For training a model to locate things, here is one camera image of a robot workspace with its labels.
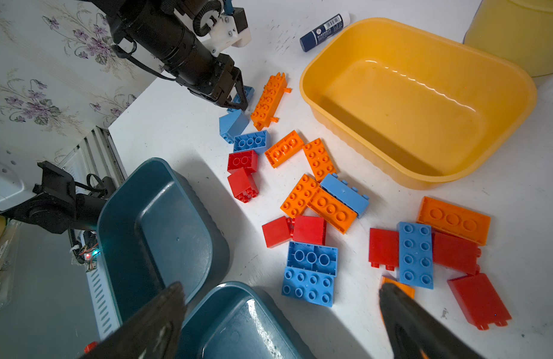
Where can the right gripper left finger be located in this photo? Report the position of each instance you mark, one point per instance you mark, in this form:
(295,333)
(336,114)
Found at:
(153,332)

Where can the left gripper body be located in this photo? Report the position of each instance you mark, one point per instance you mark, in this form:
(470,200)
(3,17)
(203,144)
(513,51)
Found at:
(217,86)

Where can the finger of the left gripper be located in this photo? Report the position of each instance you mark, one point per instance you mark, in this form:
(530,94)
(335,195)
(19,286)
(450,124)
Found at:
(240,90)

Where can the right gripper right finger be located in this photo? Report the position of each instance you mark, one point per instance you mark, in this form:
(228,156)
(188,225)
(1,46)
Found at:
(413,332)

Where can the long orange lego plate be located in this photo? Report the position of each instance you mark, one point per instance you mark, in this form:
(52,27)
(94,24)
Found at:
(264,112)

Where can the blue sloped lego brick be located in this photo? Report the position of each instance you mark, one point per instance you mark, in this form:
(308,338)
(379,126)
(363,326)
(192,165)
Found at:
(232,125)

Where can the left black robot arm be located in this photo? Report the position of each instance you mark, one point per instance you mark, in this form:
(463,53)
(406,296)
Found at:
(189,38)

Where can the orange curved lego piece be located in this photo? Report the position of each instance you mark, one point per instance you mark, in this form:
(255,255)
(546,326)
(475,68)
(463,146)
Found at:
(399,287)

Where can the red lego lower panel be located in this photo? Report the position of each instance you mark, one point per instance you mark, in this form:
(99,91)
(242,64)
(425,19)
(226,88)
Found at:
(479,301)

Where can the red lego panel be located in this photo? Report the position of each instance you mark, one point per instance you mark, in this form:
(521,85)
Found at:
(383,249)
(479,301)
(456,253)

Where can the blue glue stick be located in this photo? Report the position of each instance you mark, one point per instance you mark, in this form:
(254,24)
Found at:
(324,31)

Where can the right teal plastic bin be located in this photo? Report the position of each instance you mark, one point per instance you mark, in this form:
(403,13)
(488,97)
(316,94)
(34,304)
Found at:
(235,320)

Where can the teal plastic bin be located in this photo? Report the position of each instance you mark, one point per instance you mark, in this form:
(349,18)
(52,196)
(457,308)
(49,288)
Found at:
(155,231)
(235,320)

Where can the red lego right panel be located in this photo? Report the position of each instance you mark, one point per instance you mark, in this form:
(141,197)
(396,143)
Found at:
(456,253)

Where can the blue long lego brick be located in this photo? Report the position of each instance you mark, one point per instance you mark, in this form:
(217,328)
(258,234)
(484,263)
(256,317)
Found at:
(415,255)

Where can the red lego left panel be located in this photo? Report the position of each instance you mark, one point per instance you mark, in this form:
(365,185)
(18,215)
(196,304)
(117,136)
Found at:
(383,249)

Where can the left teal plastic bin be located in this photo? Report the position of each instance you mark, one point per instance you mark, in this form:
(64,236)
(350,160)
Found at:
(155,231)

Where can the orange flat lego top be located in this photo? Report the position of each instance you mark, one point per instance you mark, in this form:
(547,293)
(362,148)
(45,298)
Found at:
(454,220)

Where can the large blue lego block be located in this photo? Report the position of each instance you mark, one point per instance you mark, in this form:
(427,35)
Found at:
(310,273)

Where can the orange lego brick pair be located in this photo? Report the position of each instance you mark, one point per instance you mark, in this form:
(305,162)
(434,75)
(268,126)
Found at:
(308,193)

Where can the red lego brick small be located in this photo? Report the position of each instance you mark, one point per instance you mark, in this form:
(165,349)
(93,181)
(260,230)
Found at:
(278,231)

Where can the yellow plastic bin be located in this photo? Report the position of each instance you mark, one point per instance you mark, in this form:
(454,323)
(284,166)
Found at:
(424,109)

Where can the yellow pen cup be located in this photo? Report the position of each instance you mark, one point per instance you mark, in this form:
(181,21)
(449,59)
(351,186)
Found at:
(518,31)

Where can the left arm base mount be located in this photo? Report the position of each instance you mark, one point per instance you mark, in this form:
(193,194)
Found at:
(59,202)

